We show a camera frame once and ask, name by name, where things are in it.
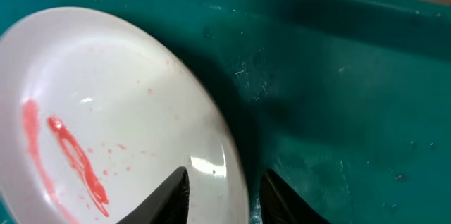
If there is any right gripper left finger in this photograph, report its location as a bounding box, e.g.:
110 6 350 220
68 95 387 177
118 166 190 224

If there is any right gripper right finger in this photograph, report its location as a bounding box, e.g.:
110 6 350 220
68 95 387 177
259 169 330 224

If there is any white plate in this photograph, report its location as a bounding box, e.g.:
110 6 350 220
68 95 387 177
1 7 249 223

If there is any teal plastic tray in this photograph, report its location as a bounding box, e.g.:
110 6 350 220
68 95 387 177
1 0 450 223

